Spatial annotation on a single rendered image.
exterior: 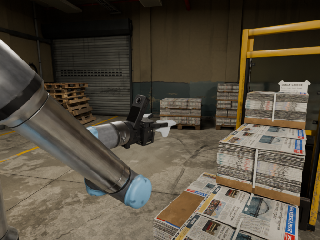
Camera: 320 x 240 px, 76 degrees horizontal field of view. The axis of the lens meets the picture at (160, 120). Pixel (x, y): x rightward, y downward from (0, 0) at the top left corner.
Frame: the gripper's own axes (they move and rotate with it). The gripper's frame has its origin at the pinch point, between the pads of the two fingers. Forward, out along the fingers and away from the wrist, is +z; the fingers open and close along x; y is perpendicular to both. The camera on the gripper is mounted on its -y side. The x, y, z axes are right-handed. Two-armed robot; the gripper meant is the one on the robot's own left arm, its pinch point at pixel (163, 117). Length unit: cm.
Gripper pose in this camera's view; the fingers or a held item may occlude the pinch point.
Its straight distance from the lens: 79.4
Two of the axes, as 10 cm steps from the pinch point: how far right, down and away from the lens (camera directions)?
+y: -1.1, 9.6, 2.7
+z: 6.4, -1.4, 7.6
